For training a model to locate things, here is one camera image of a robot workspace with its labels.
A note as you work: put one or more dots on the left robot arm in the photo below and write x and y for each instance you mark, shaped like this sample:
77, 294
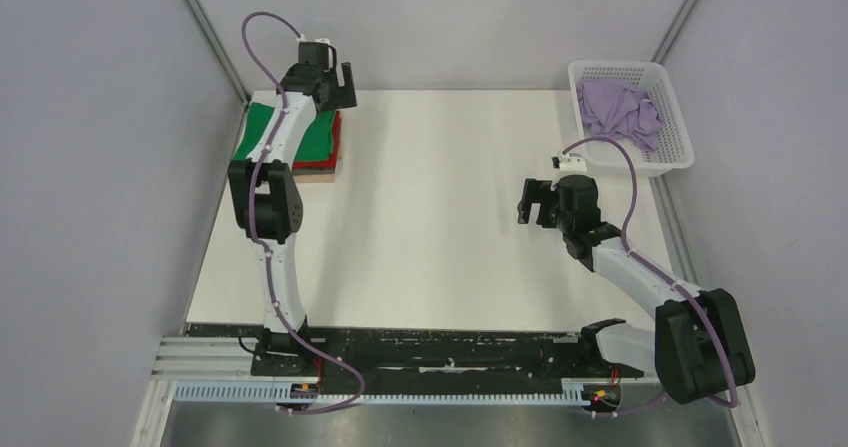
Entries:
266, 200

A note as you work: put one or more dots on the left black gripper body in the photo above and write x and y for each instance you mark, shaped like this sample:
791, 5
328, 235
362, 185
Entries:
329, 79

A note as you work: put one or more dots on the green t-shirt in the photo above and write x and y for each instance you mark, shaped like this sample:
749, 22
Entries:
317, 145

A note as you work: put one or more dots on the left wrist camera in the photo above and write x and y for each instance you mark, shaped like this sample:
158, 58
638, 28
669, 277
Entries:
318, 53

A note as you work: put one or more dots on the white slotted cable duct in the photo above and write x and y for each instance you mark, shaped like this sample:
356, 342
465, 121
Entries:
278, 392

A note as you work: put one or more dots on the left aluminium corner post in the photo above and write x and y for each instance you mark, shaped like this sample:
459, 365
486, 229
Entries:
211, 38

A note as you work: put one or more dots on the white plastic basket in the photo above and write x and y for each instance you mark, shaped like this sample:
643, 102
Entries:
675, 150

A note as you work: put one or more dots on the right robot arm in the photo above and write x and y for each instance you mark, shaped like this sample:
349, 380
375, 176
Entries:
697, 346

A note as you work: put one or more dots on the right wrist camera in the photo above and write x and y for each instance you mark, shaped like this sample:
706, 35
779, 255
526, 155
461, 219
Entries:
571, 163

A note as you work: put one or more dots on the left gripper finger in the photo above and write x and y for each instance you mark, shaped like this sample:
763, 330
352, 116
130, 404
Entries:
341, 99
344, 80

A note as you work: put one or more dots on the right aluminium corner post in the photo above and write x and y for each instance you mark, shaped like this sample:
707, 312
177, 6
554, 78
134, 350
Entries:
674, 31

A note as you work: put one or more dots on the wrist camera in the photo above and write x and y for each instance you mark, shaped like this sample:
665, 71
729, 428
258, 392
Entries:
318, 53
571, 163

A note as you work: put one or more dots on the crumpled purple t-shirt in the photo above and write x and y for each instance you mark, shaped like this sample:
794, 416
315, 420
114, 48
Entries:
617, 110

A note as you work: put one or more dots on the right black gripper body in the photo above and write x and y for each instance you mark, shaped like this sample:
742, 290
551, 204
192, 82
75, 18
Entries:
563, 220

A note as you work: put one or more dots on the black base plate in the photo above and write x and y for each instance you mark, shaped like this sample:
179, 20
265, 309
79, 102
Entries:
402, 361

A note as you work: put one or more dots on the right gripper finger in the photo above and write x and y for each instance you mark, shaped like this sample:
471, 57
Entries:
536, 191
524, 210

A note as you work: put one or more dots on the aluminium corner post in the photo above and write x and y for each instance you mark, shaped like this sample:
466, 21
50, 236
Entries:
211, 38
674, 31

